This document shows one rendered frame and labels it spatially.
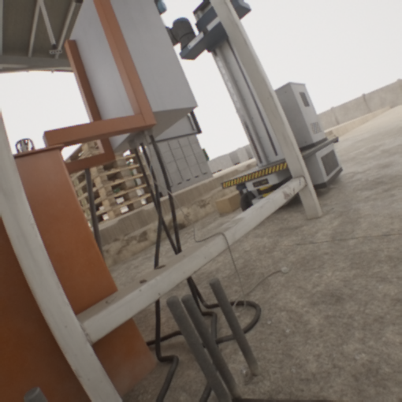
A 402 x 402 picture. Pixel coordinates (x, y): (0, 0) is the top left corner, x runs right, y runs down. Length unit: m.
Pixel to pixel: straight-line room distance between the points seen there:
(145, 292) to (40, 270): 0.23
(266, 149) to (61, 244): 1.69
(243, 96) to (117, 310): 1.81
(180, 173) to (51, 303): 3.88
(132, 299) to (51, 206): 0.27
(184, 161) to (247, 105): 2.49
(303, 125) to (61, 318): 1.84
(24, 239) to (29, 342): 0.22
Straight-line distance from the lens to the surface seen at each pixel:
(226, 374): 0.51
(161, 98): 0.82
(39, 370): 0.63
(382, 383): 0.52
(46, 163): 0.63
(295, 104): 1.98
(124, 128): 0.71
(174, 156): 4.28
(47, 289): 0.50
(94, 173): 3.11
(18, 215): 0.49
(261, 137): 2.01
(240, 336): 0.52
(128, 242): 2.25
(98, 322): 0.55
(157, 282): 0.59
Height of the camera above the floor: 0.41
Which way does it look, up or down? 3 degrees down
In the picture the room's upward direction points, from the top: 22 degrees counter-clockwise
